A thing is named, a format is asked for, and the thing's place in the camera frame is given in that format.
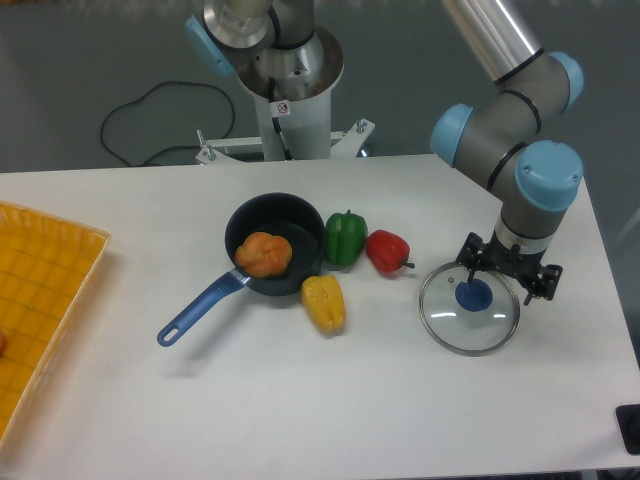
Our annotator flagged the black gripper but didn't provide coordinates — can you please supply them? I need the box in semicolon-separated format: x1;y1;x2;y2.
455;232;563;306

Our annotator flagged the glass pot lid blue knob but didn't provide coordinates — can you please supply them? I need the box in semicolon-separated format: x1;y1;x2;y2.
418;262;520;357

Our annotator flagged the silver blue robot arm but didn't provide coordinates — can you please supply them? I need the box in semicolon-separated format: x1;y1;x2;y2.
185;1;584;300

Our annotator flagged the red bell pepper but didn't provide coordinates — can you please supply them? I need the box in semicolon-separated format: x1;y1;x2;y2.
366;230;415;275

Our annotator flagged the green bell pepper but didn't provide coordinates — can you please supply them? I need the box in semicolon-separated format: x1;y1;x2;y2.
324;210;368;267

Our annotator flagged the black device at table edge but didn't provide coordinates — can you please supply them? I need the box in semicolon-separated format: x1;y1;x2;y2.
615;404;640;455

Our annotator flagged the yellow bell pepper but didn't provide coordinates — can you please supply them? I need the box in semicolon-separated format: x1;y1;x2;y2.
300;276;346;335

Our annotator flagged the orange bread roll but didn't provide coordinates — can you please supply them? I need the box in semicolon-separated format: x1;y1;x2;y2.
234;232;293;278

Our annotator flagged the yellow woven basket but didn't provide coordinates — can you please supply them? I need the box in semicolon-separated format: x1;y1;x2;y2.
1;201;111;443

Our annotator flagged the dark pot blue handle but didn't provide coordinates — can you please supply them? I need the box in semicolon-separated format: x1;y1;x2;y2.
157;192;324;347

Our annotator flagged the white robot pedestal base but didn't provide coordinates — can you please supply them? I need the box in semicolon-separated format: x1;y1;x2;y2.
196;26;375;164

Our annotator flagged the black floor cable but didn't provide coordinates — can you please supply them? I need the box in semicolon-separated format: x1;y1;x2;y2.
100;80;236;168

